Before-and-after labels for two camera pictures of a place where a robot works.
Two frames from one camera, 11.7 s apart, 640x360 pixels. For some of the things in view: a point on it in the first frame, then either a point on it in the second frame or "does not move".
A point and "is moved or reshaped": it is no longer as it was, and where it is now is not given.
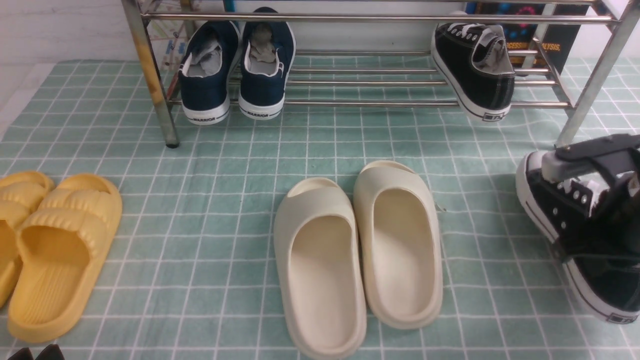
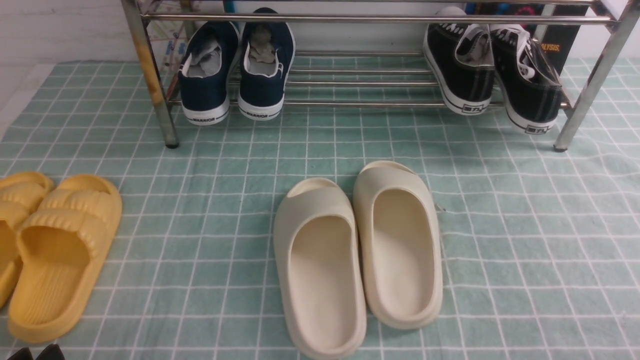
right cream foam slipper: (398, 219) does not move
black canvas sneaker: (474, 61) is moved or reshaped
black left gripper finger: (52, 352) does not move
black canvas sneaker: (559, 209) to (532, 92)
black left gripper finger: (23, 354) does not move
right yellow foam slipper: (59, 247) does not move
